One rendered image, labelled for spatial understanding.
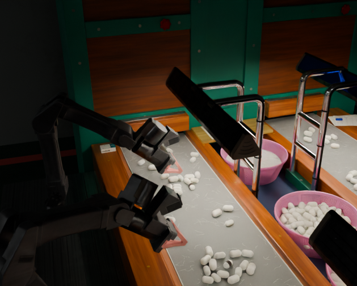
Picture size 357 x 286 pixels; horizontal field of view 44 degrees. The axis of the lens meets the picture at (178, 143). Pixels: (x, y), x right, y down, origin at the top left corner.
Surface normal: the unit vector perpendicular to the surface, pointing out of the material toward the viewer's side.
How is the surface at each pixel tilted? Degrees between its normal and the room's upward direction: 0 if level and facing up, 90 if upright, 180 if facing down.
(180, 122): 90
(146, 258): 0
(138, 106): 90
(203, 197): 0
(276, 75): 90
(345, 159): 0
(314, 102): 90
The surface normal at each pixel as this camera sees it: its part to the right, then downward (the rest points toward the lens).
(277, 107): 0.31, 0.42
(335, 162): -0.02, -0.89
